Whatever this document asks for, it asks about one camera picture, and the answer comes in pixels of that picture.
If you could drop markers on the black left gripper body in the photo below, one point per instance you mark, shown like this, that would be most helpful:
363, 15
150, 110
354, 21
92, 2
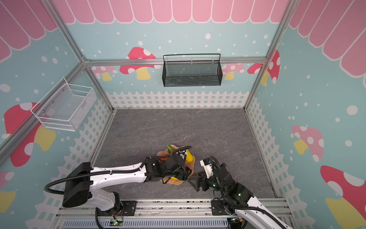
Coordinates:
181, 174

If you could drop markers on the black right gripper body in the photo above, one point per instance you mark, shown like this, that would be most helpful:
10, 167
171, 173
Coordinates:
204, 180

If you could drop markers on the smooth yellow fake fruit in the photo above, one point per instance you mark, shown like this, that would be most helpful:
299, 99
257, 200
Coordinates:
189, 158

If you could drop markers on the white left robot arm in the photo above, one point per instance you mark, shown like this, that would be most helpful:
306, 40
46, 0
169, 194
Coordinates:
85, 185

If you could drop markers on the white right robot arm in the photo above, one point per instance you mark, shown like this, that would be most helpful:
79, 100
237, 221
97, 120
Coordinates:
237, 199

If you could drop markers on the pink scalloped fruit bowl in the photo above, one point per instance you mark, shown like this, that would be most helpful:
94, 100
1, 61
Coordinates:
180, 152

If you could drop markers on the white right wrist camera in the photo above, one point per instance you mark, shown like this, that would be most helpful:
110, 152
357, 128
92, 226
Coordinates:
207, 165

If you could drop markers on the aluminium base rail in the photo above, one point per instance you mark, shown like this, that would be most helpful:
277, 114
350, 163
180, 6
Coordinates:
149, 214

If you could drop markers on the black wire mesh basket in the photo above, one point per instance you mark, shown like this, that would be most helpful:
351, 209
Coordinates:
188, 70

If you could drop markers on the white wire wall basket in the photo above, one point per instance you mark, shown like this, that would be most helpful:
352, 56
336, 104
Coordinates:
65, 107

